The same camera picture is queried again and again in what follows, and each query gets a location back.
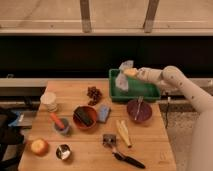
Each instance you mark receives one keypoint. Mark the green plastic tray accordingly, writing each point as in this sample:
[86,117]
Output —
[137,88]

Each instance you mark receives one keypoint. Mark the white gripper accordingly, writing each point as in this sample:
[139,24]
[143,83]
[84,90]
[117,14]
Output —
[145,74]

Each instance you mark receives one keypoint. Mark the red yellow apple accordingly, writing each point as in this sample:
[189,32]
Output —
[39,147]

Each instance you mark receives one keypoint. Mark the blue sponge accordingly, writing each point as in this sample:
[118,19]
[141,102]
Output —
[103,113]

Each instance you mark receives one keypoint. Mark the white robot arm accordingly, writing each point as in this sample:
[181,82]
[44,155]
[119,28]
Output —
[201,153]

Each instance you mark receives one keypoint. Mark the orange carrot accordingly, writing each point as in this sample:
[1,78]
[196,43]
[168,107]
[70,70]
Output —
[57,121]

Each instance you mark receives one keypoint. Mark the purple bowl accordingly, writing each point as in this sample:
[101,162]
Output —
[145,111]

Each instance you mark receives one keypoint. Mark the silver fork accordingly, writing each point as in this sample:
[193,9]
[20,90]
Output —
[140,101]

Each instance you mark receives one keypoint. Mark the red bowl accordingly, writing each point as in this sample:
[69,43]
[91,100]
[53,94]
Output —
[91,112]

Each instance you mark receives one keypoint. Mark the light blue towel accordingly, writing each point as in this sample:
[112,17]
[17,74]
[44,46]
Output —
[121,81]

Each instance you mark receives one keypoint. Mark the small metal cup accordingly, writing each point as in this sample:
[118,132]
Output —
[63,152]

